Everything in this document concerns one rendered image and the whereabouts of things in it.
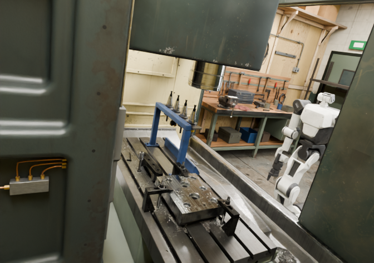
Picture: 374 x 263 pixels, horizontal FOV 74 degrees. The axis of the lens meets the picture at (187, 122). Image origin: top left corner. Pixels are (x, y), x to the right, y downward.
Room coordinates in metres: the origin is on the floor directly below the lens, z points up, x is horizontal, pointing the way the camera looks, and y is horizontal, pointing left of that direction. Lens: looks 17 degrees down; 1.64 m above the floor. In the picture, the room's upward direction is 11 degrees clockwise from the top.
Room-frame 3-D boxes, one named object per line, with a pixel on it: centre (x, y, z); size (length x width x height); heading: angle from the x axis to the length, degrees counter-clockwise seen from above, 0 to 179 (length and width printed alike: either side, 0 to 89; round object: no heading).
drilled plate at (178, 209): (1.04, -0.08, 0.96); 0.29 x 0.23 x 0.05; 31
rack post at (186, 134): (1.31, -0.01, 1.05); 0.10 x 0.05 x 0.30; 121
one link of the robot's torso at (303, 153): (2.14, -1.17, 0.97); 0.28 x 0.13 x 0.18; 121
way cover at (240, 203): (1.54, -0.28, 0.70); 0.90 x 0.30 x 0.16; 31
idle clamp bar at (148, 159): (1.30, 0.16, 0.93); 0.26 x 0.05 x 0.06; 36
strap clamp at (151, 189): (0.98, 0.06, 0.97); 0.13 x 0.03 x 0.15; 121
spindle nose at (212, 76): (1.16, -0.05, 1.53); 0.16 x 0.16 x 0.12
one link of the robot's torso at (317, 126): (2.12, -1.14, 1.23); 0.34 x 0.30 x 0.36; 31
